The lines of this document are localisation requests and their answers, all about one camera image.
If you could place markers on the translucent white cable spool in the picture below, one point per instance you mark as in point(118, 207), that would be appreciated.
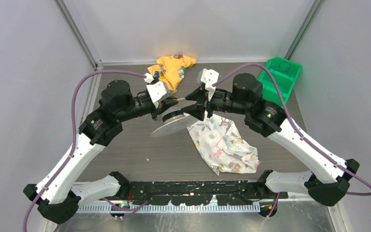
point(174, 119)

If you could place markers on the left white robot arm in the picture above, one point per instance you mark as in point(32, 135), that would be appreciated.
point(58, 197)

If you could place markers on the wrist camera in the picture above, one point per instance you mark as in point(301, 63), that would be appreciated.
point(157, 89)
point(208, 77)

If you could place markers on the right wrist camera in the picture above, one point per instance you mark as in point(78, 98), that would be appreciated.
point(208, 77)

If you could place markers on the white floral printed cloth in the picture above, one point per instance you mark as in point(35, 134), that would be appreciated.
point(221, 146)

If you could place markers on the yellow printed cloth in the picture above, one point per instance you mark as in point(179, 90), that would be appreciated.
point(171, 69)

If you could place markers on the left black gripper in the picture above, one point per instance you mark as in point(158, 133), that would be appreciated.
point(162, 105)

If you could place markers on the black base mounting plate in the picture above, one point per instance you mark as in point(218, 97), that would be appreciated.
point(193, 193)

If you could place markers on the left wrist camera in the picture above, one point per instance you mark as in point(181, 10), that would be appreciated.
point(157, 89)

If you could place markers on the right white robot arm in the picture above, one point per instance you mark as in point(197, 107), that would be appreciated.
point(328, 176)

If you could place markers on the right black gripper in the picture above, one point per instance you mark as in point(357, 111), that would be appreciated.
point(198, 110)

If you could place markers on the green plastic compartment bin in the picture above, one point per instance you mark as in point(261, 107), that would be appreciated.
point(285, 73)

